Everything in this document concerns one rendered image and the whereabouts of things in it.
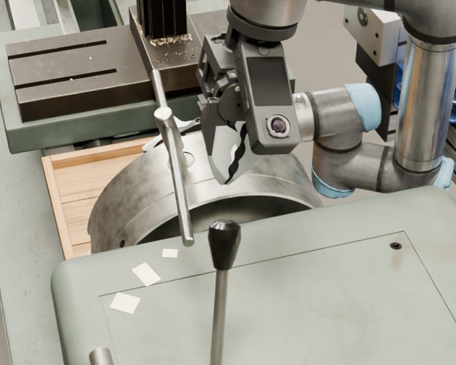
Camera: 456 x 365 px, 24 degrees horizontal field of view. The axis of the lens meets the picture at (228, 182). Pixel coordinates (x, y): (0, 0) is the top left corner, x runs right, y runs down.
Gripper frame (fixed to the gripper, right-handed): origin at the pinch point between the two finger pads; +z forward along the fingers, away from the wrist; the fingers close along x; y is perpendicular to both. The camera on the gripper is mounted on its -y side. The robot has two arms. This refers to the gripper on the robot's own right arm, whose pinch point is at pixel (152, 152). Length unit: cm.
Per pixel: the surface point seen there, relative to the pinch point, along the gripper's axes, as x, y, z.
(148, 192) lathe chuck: 13.2, -22.0, 4.4
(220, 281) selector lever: 27, -50, 3
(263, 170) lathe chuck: 14.3, -22.9, -9.8
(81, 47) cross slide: -11.9, 45.5, 4.2
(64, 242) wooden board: -17.7, 2.8, 14.3
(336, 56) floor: -108, 154, -90
